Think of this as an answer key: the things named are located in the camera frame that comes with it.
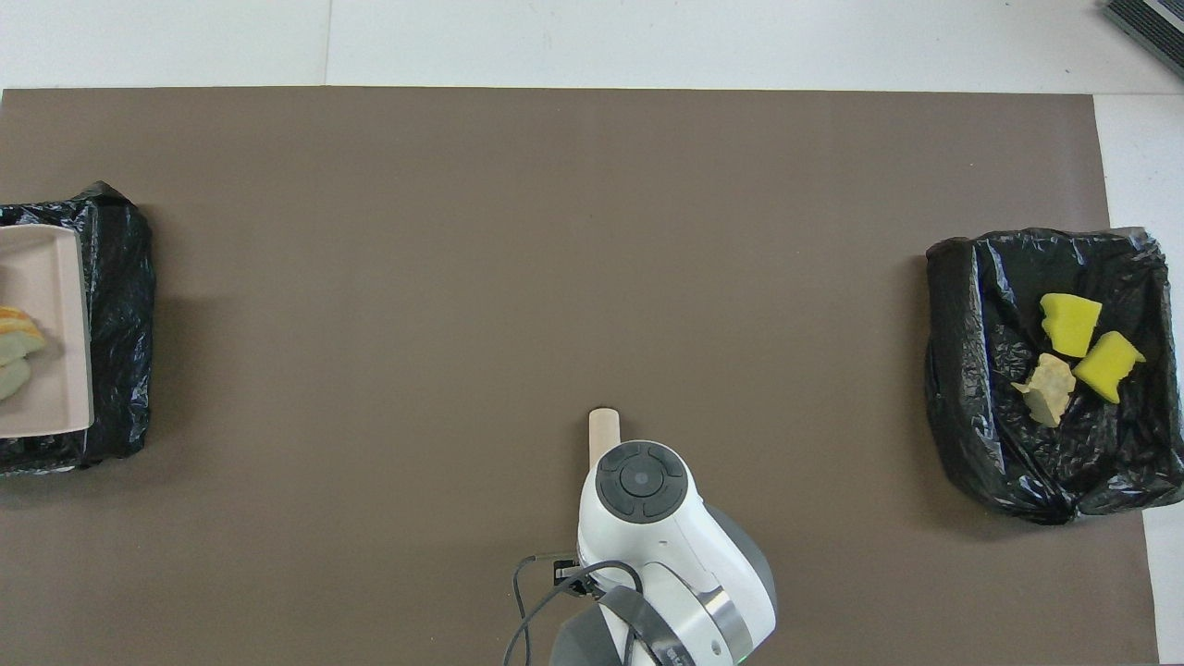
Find orange and cream sponge scrap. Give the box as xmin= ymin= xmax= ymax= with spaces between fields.
xmin=1011 ymin=352 xmax=1077 ymax=426

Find bin with black bag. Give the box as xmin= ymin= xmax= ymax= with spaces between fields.
xmin=925 ymin=226 xmax=1184 ymax=526
xmin=0 ymin=180 xmax=156 ymax=478

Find beige hand brush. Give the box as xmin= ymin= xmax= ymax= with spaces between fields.
xmin=588 ymin=408 xmax=622 ymax=471

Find dark grey slatted object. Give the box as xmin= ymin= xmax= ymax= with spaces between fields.
xmin=1103 ymin=0 xmax=1184 ymax=80

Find pale yellow-green sponge chunk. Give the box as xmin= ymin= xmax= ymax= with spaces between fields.
xmin=0 ymin=328 xmax=47 ymax=367

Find brown table mat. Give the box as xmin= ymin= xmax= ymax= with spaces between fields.
xmin=0 ymin=87 xmax=1162 ymax=666

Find green and yellow sponge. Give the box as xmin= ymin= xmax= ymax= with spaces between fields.
xmin=1073 ymin=330 xmax=1148 ymax=404

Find notched yellow sponge piece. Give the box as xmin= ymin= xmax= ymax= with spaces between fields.
xmin=1041 ymin=293 xmax=1104 ymax=360

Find beige plastic dustpan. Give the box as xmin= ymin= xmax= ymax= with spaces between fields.
xmin=0 ymin=224 xmax=95 ymax=439

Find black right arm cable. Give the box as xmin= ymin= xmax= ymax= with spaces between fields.
xmin=502 ymin=553 xmax=644 ymax=666

